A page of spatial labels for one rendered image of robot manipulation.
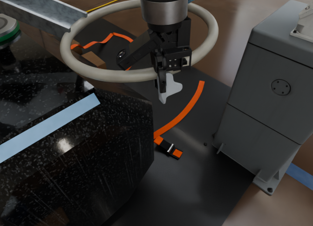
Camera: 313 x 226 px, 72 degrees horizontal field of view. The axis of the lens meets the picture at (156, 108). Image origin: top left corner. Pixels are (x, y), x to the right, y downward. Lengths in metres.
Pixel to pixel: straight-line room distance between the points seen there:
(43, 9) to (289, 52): 0.91
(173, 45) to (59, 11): 0.54
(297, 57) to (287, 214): 0.89
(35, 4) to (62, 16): 0.11
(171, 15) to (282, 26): 0.69
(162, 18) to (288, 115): 0.82
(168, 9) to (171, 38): 0.08
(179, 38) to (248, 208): 1.13
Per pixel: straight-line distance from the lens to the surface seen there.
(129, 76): 0.52
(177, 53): 0.48
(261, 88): 1.08
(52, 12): 0.93
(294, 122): 1.13
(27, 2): 0.98
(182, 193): 1.35
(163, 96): 0.53
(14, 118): 0.70
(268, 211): 1.47
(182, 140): 1.52
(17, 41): 1.03
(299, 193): 1.60
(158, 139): 1.45
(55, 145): 0.67
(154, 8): 0.42
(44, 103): 0.70
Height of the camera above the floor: 1.27
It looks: 48 degrees down
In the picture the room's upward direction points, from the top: straight up
